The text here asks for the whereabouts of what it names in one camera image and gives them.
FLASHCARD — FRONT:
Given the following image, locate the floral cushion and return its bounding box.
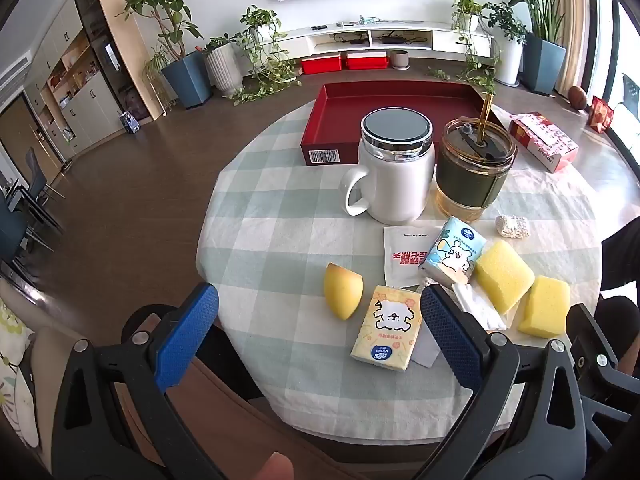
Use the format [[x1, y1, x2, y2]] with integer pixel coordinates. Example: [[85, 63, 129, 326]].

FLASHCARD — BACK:
[[0, 300, 41, 451]]

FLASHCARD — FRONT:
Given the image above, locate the dark office chair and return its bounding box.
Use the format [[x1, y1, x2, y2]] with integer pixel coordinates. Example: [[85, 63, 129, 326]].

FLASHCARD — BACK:
[[22, 147, 66, 211]]

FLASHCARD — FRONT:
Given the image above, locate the large-leaf plant in blue pot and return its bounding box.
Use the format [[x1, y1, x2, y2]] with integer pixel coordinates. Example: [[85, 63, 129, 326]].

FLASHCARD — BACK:
[[502, 0, 598, 96]]

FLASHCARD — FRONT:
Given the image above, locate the yellow tissue packet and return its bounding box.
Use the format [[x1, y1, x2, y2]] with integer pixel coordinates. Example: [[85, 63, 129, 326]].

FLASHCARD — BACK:
[[350, 285, 423, 373]]

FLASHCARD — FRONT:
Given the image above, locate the white television cabinet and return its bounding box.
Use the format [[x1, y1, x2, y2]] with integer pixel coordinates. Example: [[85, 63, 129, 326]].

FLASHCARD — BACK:
[[260, 21, 493, 61]]

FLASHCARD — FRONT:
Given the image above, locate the plant in ribbed white pot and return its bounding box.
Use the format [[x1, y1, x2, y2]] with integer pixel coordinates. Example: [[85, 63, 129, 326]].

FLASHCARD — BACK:
[[202, 35, 244, 97]]

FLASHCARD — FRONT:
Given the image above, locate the red tray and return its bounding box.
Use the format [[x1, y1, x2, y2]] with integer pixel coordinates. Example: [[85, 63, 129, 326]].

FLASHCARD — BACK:
[[300, 81, 503, 167]]

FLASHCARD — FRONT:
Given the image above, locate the wall storage cabinet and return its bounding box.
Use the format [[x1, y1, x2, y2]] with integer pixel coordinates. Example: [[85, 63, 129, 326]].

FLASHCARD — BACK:
[[25, 0, 166, 161]]

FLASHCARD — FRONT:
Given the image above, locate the yellow rectangular sponge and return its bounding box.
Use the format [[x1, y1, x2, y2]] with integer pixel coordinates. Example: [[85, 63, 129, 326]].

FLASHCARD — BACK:
[[474, 239, 536, 313], [517, 275, 572, 338]]

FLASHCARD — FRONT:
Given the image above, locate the glass cup with green sleeve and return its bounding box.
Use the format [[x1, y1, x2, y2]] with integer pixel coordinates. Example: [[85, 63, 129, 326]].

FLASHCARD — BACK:
[[434, 92, 517, 222]]

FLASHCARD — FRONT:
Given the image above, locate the trailing vine plant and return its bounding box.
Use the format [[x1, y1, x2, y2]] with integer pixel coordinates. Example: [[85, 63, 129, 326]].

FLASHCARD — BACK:
[[232, 6, 303, 106]]

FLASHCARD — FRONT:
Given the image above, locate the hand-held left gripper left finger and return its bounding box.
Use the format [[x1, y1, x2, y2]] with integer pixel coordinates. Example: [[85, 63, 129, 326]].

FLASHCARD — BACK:
[[50, 282, 226, 480]]

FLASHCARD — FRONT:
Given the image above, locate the beige curtain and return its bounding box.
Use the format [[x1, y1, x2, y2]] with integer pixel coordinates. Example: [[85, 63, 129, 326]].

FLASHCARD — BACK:
[[550, 0, 592, 96]]

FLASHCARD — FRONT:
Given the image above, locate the green checked tablecloth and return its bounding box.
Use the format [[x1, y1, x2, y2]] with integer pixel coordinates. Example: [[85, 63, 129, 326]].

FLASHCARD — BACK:
[[197, 105, 603, 436]]

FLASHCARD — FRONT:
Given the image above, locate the white mug with lid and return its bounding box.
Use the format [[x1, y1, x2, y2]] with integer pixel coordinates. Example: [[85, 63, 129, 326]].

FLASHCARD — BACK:
[[341, 108, 437, 226]]

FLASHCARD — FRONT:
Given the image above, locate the trailing vine in white pot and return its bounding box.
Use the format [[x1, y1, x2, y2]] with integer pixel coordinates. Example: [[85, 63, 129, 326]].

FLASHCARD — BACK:
[[450, 0, 501, 93]]

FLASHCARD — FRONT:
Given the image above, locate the person's right leg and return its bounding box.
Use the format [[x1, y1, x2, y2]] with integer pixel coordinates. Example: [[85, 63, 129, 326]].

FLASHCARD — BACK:
[[597, 220, 640, 376]]

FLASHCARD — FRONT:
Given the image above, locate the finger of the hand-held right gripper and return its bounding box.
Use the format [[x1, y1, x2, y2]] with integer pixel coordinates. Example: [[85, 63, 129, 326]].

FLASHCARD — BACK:
[[566, 303, 640, 441]]

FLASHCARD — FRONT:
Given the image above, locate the brown sofa seat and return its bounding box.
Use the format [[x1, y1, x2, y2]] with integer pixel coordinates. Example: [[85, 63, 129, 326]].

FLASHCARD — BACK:
[[30, 325, 381, 480]]

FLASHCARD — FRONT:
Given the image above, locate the yellow egg-shaped makeup sponge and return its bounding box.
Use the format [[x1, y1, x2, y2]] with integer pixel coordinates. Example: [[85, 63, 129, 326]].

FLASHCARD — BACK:
[[323, 261, 362, 321]]

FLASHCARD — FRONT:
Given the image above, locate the red storage box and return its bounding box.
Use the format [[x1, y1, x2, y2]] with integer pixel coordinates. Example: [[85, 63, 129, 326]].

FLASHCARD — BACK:
[[345, 52, 390, 71], [301, 55, 346, 75]]

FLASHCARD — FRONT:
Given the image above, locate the person's left hand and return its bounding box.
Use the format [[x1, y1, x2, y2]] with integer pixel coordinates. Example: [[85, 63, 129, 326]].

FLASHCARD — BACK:
[[252, 452, 296, 480]]

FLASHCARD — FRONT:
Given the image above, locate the red and white snack box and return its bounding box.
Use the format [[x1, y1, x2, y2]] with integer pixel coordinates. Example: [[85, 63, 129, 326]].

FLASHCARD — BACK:
[[509, 111, 580, 174]]

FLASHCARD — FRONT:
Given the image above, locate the blue tissue packet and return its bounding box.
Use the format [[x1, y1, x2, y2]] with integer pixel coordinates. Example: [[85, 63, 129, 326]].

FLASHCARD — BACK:
[[417, 216, 488, 291]]

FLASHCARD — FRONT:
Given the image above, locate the red gift bag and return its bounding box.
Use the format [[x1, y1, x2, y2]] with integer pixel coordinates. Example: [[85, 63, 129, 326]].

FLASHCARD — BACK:
[[587, 96, 615, 133]]

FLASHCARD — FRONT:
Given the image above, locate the leafy tree in blue pot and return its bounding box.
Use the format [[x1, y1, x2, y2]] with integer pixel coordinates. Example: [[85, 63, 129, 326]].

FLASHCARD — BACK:
[[117, 0, 213, 109]]

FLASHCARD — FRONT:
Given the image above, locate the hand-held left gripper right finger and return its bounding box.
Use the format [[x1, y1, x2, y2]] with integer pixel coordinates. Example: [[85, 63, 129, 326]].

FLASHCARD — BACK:
[[415, 284, 588, 480]]

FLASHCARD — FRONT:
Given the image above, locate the white mesh scrub pad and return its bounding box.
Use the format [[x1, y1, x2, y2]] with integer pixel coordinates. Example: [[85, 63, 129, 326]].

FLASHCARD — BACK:
[[495, 214, 532, 241]]

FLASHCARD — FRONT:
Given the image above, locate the brown door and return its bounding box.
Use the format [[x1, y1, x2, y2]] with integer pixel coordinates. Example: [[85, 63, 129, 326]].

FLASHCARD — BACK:
[[0, 92, 61, 176]]

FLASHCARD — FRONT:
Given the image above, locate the bushy plant in white pot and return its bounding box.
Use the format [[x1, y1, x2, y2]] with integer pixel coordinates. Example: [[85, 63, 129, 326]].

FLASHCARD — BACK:
[[482, 2, 526, 86]]

